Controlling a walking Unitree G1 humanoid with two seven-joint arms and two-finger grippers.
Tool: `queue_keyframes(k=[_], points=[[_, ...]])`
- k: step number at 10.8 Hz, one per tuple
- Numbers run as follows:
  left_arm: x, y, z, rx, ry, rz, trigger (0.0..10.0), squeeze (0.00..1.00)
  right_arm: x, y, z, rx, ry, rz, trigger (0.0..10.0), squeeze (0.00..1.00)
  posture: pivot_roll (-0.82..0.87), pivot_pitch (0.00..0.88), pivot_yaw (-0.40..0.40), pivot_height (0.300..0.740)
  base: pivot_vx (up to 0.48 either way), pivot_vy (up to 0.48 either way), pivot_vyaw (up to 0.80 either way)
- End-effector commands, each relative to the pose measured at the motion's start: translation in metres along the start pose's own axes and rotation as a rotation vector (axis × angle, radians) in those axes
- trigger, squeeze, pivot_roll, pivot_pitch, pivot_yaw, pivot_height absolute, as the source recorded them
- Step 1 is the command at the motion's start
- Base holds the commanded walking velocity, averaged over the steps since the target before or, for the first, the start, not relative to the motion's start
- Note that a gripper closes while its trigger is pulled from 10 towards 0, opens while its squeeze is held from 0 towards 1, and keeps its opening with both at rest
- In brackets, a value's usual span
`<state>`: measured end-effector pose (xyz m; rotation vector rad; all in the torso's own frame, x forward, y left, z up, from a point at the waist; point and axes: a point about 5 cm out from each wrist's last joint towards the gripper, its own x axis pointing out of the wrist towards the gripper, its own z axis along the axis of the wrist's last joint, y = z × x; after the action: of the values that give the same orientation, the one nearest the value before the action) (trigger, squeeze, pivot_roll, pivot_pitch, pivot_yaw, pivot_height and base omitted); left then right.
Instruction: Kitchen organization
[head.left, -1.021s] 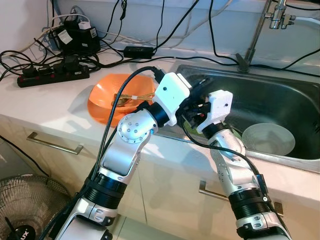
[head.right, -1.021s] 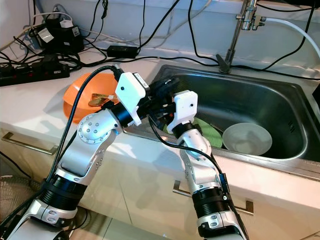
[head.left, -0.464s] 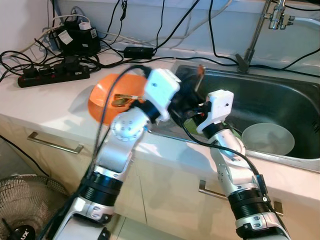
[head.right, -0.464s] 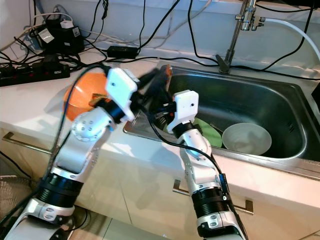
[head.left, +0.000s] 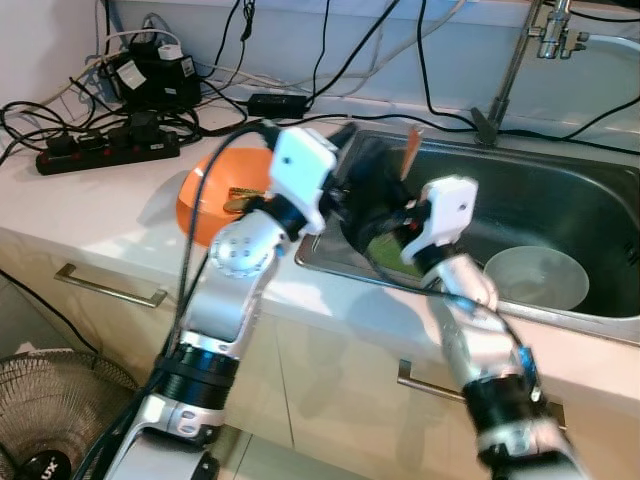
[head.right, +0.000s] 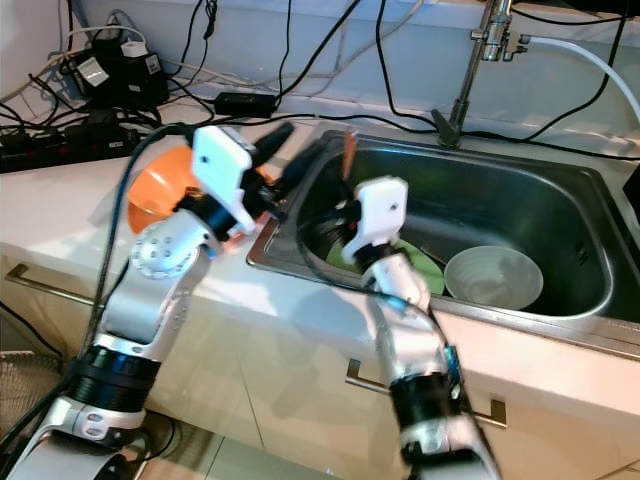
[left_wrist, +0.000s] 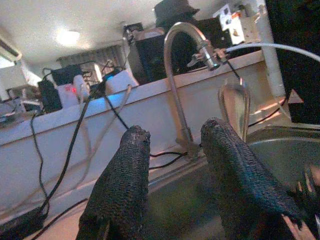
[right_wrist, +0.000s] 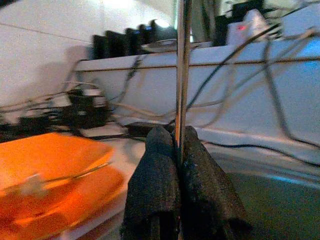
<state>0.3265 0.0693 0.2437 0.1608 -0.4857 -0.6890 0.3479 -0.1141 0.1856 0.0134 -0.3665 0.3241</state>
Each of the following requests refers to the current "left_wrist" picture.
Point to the stainless steel sink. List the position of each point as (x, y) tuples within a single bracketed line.
[(180, 200)]

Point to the grey curtain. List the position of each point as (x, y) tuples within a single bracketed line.
[(100, 53)]

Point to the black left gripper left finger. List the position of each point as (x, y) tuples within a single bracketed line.
[(117, 195)]

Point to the round ceiling light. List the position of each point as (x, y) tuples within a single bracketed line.
[(67, 37)]

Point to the silver gooseneck faucet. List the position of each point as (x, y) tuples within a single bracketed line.
[(175, 95)]

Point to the black rectangular case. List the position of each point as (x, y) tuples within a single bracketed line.
[(152, 60)]

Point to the black plug adapter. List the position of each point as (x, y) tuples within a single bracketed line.
[(50, 97)]

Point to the white device with red light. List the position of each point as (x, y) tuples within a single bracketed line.
[(67, 96)]

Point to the white rectangular box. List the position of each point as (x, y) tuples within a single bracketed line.
[(121, 82)]

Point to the black power brick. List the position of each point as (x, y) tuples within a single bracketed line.
[(20, 225)]

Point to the white printed carton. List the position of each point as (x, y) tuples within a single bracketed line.
[(235, 27)]

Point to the black round pan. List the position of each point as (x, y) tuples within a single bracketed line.
[(282, 155)]

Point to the silver faucet diverter valve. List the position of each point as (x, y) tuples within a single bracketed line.
[(208, 58)]

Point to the large black appliance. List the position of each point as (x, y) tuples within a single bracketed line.
[(300, 50)]

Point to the person wearing black hat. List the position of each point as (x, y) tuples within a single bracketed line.
[(175, 10)]

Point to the black rectangular device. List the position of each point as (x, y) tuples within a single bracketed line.
[(66, 73)]

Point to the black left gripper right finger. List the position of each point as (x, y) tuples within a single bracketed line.
[(240, 190)]

